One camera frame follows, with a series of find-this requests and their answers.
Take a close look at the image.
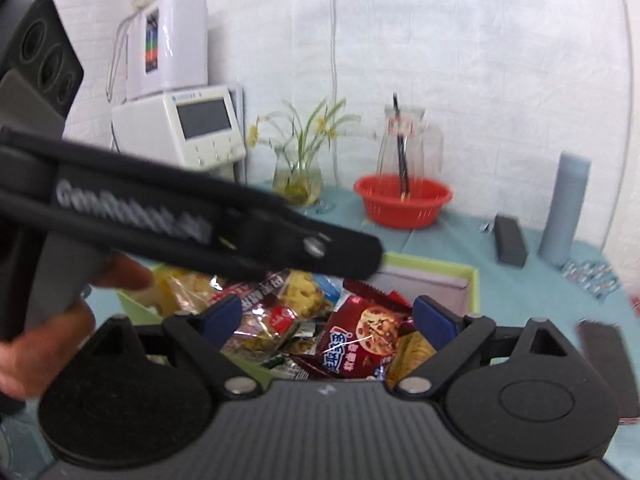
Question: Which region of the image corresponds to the yellow transparent cake pack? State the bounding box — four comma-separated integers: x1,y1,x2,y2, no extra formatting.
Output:
153,266,228,316

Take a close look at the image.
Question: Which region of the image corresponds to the yellow noodle snack bag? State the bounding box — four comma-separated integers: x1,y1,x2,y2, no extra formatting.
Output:
385,332,436,389

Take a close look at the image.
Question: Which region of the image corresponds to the clear red-zip date bag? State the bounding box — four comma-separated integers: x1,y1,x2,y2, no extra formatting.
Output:
222,306,321,364

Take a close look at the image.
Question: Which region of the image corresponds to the dark red cookie pack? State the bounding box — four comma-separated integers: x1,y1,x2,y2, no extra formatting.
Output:
291,280,414,379

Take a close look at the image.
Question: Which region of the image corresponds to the clear galette cookie bag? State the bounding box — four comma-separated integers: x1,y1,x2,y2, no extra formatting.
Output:
276,270,333,318

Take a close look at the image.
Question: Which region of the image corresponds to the person's left hand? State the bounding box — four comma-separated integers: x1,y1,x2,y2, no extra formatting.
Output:
1,254,153,401

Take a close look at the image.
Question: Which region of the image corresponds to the red smartphone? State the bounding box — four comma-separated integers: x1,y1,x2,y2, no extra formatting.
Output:
577,320,639,425

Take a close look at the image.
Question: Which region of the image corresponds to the teal patterned tablecloth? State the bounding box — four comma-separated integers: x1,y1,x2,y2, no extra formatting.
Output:
0,179,640,480

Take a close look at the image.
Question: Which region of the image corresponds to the black rectangular case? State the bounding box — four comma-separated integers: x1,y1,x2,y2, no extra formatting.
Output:
494,214,528,269

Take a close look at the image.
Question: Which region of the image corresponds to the white dispenser with screen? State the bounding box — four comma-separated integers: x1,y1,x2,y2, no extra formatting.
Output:
112,86,246,171

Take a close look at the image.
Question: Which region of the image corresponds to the green cardboard box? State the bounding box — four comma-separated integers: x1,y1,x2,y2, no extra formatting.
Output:
117,251,481,384

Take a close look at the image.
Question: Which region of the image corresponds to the white water purifier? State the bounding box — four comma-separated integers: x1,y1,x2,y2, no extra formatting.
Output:
105,0,208,101

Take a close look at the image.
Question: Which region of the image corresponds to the grey-blue thermos bottle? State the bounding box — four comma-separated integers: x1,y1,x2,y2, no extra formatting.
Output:
538,152,591,268

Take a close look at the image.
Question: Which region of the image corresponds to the glass vase with orchid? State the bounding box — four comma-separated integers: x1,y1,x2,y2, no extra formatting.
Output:
245,99,376,207

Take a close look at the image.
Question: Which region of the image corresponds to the red plastic basket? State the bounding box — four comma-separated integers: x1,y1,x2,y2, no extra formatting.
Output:
354,174,454,230

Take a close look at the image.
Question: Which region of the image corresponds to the glass pitcher with straw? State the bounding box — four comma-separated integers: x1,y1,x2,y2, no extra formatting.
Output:
376,93,444,200

